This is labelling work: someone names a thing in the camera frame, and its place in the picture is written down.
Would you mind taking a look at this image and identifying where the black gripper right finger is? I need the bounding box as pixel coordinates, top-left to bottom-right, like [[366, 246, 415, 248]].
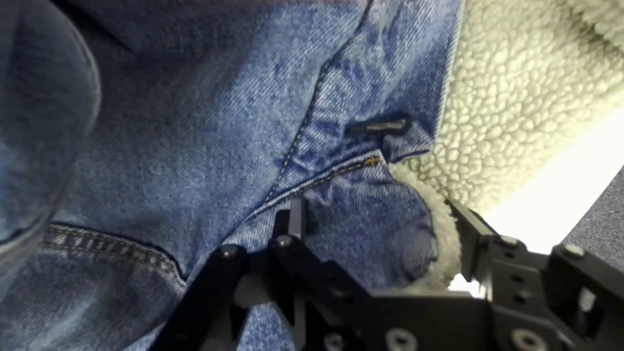
[[446, 197, 624, 340]]

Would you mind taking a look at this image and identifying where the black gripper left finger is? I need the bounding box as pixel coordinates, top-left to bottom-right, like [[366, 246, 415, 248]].
[[152, 197, 366, 351]]

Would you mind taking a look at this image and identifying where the blue denim fleece-lined jacket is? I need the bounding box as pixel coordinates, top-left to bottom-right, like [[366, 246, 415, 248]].
[[0, 0, 624, 351]]

